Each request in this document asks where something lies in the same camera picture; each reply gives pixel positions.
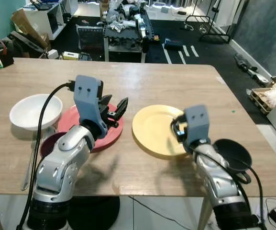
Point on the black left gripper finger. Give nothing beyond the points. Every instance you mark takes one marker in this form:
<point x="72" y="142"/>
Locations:
<point x="122" y="108"/>
<point x="105" y="99"/>

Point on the dark glass bowl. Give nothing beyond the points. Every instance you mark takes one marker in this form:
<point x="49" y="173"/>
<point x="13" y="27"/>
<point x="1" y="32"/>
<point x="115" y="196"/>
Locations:
<point x="233" y="153"/>

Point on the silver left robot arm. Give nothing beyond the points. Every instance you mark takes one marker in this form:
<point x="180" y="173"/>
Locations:
<point x="61" y="158"/>

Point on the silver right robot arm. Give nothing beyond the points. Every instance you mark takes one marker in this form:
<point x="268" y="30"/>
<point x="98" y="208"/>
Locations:
<point x="219" y="177"/>

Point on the red plate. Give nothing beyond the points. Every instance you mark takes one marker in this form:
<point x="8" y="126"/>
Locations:
<point x="111" y="136"/>

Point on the yellow plate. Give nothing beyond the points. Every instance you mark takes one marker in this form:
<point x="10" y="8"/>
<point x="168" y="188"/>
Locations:
<point x="152" y="129"/>

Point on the small yellow box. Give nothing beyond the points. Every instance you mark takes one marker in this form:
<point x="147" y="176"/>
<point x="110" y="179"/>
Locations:
<point x="71" y="55"/>

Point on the grey metal cart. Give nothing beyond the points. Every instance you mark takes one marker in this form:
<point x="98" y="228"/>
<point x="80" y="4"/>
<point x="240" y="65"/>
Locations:
<point x="123" y="40"/>

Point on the black plastic crate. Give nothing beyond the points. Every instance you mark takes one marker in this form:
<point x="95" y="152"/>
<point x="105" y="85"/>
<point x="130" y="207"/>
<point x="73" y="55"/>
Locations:
<point x="90" y="37"/>

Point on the small maroon bowl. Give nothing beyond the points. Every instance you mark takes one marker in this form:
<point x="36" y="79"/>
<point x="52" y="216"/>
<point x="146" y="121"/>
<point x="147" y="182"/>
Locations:
<point x="49" y="143"/>

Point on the small white box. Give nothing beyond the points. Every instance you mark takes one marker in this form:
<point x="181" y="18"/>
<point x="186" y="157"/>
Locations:
<point x="52" y="54"/>

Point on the white bowl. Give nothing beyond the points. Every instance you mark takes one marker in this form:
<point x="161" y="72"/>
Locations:
<point x="30" y="111"/>

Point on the dark blue box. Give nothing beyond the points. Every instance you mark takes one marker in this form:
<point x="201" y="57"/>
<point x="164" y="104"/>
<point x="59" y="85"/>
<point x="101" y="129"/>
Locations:
<point x="174" y="45"/>

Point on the pile of robot parts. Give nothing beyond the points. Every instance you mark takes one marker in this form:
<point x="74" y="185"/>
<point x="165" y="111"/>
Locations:
<point x="126" y="17"/>

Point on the black tool on floor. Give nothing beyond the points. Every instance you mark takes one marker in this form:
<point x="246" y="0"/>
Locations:
<point x="250" y="72"/>

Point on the wooden crate with white filling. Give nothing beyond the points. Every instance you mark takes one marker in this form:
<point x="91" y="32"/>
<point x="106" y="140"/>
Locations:
<point x="267" y="98"/>

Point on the silver cutlery piece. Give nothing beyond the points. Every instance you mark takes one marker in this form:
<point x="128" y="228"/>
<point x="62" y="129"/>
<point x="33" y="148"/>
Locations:
<point x="28" y="167"/>

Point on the black round base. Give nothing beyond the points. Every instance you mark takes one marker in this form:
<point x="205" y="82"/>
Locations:
<point x="94" y="213"/>

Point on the white shelf unit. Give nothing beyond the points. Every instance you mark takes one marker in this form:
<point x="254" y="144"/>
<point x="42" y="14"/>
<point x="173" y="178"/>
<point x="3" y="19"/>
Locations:
<point x="42" y="19"/>

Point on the brown cardboard sheet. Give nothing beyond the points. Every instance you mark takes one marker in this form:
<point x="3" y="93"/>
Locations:
<point x="25" y="26"/>

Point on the black metal tube rack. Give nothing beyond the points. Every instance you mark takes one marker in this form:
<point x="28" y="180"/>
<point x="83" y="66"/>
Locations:
<point x="196" y="16"/>

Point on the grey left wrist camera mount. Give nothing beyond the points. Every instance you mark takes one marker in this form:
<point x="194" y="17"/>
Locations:
<point x="87" y="96"/>

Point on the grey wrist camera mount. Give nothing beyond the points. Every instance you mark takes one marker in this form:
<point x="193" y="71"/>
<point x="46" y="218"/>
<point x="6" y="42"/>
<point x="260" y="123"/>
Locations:
<point x="87" y="96"/>
<point x="197" y="122"/>

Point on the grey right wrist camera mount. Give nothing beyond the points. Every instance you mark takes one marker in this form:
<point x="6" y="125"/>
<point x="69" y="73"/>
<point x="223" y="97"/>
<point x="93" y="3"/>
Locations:
<point x="197" y="122"/>

